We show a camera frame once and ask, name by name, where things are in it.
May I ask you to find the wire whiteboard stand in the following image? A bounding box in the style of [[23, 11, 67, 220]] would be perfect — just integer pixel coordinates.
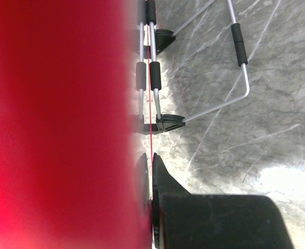
[[132, 1, 250, 135]]

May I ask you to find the pink framed whiteboard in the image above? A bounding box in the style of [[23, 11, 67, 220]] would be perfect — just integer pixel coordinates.
[[0, 1, 152, 248]]

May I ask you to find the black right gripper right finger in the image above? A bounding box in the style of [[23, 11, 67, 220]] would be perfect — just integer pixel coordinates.
[[152, 154, 294, 248]]

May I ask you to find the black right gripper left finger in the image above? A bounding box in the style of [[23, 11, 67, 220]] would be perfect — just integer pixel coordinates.
[[135, 153, 150, 208]]

